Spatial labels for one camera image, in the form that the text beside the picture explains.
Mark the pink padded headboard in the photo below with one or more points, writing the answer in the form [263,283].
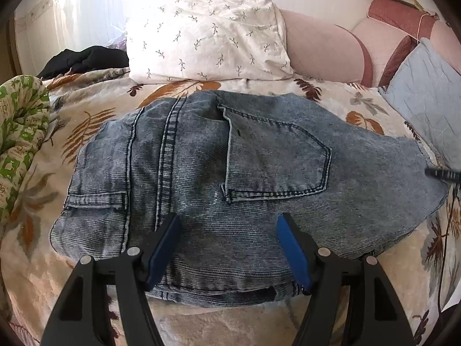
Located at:
[320,50]

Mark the black garment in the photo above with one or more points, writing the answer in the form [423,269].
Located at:
[86,59]

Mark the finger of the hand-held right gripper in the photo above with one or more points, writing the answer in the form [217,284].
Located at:
[444,174]

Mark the leaf-print blanket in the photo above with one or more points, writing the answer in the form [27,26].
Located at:
[90,122]

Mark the white leaf-print pillow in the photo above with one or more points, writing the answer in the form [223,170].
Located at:
[209,32]

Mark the light blue quilted pillow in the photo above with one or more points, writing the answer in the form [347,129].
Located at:
[428,93]

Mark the green patterned quilt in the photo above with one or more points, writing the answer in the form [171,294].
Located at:
[21,122]

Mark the purple plastic bag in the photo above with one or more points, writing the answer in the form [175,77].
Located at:
[118,39]

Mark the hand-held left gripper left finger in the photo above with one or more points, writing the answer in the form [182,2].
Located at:
[162,256]

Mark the grey denim pants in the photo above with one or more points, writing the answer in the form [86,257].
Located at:
[201,173]

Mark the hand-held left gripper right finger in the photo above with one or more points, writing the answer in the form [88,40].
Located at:
[293,256]

